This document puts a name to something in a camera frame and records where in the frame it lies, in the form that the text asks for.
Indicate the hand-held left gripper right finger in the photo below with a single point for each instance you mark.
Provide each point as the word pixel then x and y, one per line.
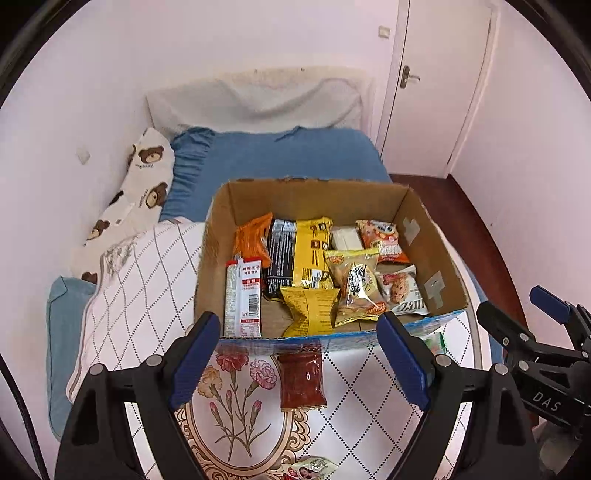
pixel 404 364

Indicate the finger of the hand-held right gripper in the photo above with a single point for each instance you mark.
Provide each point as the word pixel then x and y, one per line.
pixel 549 300
pixel 505 330

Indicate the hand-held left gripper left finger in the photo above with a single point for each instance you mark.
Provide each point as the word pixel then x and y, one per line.
pixel 194 364

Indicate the colourful candy ball packet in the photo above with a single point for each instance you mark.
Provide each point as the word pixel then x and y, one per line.
pixel 435 344

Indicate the red white snack packet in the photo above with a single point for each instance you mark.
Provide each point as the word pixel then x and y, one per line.
pixel 401 290

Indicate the long white red packet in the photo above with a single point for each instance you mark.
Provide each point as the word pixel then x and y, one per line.
pixel 242 300

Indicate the yellow cartoon snack packet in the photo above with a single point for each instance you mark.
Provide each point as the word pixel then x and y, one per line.
pixel 360 290

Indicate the cardboard box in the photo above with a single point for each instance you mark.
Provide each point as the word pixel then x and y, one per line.
pixel 212 272

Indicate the dark red snack packet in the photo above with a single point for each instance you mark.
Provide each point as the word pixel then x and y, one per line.
pixel 302 381

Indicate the yellow crimped snack packet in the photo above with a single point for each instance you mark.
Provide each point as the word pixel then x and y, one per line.
pixel 308 310

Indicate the yellow orange snack packet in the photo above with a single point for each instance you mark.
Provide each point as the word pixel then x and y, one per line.
pixel 339 261

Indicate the orange panda snack packet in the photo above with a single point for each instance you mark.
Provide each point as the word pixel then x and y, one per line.
pixel 381 240

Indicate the small green white packet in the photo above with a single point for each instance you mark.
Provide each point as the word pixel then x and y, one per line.
pixel 317 466

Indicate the cream white snack packet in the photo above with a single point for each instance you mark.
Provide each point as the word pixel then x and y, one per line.
pixel 346 237

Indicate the black snack packet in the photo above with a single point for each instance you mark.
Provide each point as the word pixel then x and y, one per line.
pixel 280 254

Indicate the yellow coffee packet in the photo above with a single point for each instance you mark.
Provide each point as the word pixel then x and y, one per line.
pixel 313 249

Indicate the white quilted floral mat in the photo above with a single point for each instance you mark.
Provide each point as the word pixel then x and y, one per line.
pixel 138 286

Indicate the blue cushion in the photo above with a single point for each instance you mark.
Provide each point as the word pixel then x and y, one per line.
pixel 64 346

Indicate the bear print pillow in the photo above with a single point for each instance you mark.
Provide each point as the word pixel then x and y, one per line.
pixel 143 184

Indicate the blue bed sheet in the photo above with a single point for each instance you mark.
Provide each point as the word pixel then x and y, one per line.
pixel 286 157

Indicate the white door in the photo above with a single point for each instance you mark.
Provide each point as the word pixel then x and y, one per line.
pixel 438 83

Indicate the grey white pillow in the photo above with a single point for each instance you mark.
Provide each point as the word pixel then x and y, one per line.
pixel 258 104

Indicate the white wall socket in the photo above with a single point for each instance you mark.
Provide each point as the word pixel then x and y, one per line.
pixel 83 156

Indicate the white light switch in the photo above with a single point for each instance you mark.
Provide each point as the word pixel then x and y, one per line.
pixel 383 32

